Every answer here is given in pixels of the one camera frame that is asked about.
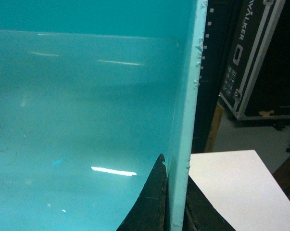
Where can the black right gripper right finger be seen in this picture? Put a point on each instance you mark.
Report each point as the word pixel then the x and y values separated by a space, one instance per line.
pixel 199 213

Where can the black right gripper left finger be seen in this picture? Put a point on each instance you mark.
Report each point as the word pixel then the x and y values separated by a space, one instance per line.
pixel 148 212

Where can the teal plastic bin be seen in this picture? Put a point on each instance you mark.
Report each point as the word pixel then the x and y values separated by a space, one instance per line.
pixel 91 93

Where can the black flight case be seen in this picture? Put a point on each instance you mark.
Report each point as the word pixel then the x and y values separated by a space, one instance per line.
pixel 256 84

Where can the black perforated panel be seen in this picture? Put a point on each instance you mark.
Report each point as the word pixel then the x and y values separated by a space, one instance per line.
pixel 221 21

